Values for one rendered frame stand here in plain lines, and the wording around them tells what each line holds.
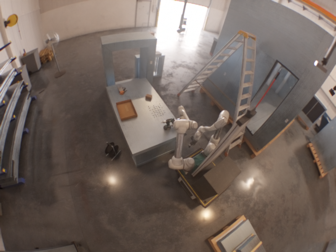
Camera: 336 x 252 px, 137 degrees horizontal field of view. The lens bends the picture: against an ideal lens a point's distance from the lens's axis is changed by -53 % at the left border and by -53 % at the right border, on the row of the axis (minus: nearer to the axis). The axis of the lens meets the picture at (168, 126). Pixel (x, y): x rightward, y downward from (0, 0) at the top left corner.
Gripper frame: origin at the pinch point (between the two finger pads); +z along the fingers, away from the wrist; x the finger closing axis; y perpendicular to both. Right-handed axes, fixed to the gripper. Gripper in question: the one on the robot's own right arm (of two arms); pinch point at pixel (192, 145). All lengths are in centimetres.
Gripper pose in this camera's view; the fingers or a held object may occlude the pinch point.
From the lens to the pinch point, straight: 257.2
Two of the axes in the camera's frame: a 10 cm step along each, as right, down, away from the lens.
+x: 8.2, -3.7, 4.4
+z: -1.5, 6.0, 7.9
